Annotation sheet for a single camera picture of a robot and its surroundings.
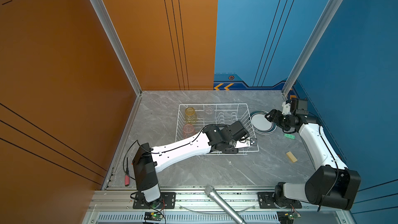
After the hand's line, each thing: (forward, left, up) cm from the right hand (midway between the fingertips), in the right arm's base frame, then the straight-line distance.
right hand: (270, 118), depth 84 cm
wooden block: (-16, -13, -16) cm, 27 cm away
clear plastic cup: (+9, +33, -5) cm, 34 cm away
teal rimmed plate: (+9, -2, -20) cm, 22 cm away
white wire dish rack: (+15, +22, -16) cm, 31 cm away
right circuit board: (-42, -3, -18) cm, 46 cm away
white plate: (-21, +19, +11) cm, 30 cm away
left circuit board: (-42, +60, -18) cm, 75 cm away
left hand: (-13, +21, +2) cm, 25 cm away
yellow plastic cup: (+8, +45, -9) cm, 47 cm away
